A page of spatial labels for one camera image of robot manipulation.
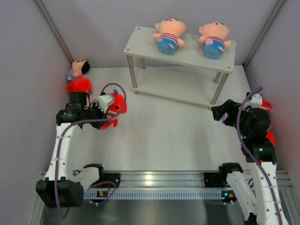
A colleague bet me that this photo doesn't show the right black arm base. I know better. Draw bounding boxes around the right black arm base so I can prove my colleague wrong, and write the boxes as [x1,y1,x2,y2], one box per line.
[203,172,228,188]

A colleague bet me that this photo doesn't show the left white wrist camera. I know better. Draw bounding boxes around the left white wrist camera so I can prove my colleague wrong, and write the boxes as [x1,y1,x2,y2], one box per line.
[97,94,114,112]

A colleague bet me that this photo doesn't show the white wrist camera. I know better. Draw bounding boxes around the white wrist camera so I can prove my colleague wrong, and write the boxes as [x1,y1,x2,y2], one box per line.
[97,94,114,112]
[243,94,263,110]

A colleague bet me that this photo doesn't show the black-haired doll left corner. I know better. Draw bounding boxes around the black-haired doll left corner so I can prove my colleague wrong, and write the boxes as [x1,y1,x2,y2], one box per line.
[67,59,90,82]

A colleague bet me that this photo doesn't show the pink doll blue pants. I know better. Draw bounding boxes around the pink doll blue pants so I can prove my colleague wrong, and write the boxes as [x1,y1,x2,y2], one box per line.
[152,18,187,55]

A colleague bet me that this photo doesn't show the pink doll striped shirt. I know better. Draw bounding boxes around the pink doll striped shirt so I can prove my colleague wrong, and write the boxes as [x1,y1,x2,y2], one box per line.
[199,22,232,59]

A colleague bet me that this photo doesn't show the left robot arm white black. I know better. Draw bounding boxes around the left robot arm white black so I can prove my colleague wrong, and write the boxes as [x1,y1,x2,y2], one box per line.
[36,92,114,208]

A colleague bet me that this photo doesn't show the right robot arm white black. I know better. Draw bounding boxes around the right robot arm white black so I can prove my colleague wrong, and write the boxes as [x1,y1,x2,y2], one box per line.
[211,95,288,225]

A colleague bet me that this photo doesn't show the red shark plush round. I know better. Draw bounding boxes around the red shark plush round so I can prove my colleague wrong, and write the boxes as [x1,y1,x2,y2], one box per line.
[67,77,93,94]

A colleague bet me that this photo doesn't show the white two-tier shelf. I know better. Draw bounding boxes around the white two-tier shelf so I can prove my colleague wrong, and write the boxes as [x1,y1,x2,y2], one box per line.
[124,26,236,108]

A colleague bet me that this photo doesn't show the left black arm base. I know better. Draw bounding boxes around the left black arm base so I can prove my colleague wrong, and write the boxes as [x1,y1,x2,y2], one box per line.
[101,172,121,188]

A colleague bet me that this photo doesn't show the white slotted cable duct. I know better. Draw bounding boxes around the white slotted cable duct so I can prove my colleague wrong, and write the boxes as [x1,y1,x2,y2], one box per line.
[84,189,229,200]

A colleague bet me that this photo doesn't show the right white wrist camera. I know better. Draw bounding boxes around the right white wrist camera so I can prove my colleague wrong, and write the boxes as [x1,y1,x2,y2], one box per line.
[243,94,263,110]

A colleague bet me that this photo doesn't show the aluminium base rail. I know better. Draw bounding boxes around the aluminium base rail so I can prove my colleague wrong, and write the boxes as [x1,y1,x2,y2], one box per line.
[37,170,293,189]

